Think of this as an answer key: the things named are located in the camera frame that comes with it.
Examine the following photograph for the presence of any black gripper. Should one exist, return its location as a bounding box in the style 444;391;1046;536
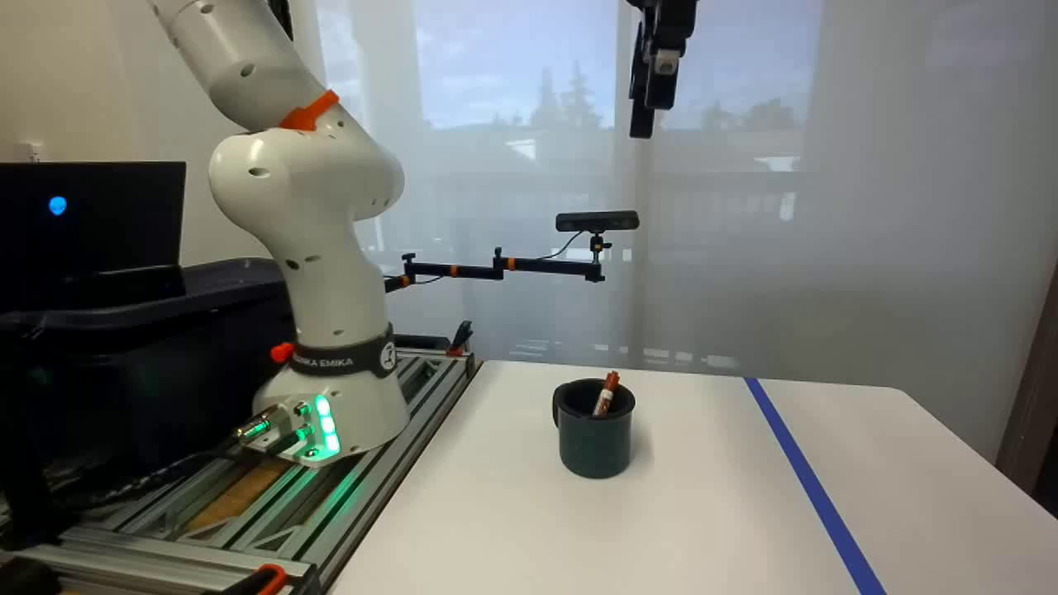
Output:
628;0;697;138

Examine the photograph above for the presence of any white marker with orange cap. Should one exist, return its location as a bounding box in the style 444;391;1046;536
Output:
593;371;620;416

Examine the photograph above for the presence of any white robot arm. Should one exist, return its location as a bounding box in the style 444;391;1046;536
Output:
148;0;410;467

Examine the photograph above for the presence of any dark green cup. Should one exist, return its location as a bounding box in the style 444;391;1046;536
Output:
553;381;636;480

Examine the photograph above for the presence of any black computer monitor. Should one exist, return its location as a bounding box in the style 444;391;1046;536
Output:
0;162;186;311

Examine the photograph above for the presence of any black cabinet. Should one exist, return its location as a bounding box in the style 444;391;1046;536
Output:
0;258;290;546

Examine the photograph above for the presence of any black camera on boom arm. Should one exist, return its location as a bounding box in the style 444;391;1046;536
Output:
383;213;643;294

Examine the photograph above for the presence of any aluminium extrusion base frame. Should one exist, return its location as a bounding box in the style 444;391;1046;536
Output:
6;349;476;595

